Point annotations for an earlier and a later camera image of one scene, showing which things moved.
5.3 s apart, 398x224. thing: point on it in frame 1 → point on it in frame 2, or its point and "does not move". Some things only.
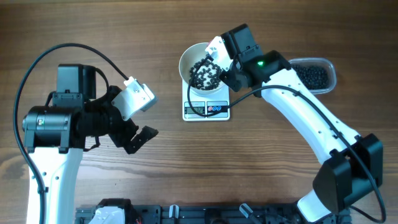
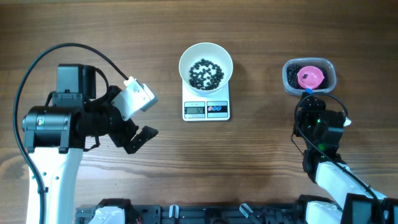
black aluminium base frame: [278, 214] does not move
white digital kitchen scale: [203, 105] does not move
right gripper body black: [230, 77] → [308, 115]
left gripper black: [120, 138] does not move
